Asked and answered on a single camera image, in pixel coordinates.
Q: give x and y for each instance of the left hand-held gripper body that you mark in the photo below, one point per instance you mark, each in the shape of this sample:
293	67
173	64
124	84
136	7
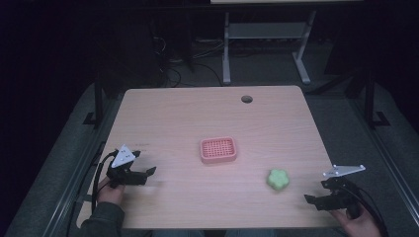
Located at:
122	158

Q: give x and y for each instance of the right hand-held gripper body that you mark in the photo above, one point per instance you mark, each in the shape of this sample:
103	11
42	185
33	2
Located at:
341	196

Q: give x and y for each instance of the green flower-shaped soap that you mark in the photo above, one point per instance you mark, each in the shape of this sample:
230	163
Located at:
278	179

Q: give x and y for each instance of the pink soap dish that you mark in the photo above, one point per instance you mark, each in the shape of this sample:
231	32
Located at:
218	150

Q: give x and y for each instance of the person's right hand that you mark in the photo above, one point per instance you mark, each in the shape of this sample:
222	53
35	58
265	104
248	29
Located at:
359	225

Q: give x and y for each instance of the person's left hand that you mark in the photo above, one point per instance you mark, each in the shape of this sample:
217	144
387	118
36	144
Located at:
110	194

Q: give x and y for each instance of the black metal stand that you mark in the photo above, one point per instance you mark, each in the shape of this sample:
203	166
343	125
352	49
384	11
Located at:
98	102
371	102

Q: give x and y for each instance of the white metal stand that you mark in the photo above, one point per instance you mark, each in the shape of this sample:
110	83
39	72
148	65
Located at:
267	31

